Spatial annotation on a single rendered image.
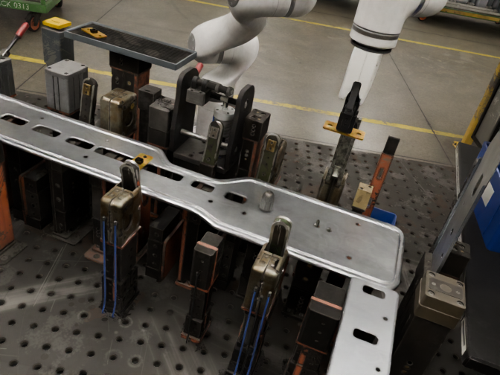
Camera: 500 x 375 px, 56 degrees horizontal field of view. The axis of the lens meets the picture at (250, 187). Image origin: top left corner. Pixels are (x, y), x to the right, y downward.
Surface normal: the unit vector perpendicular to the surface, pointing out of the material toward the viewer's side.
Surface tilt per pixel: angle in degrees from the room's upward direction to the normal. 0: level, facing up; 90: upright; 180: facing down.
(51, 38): 90
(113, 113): 90
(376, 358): 0
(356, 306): 0
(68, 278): 0
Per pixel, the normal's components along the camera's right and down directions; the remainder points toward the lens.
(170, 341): 0.16, -0.81
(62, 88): -0.33, 0.49
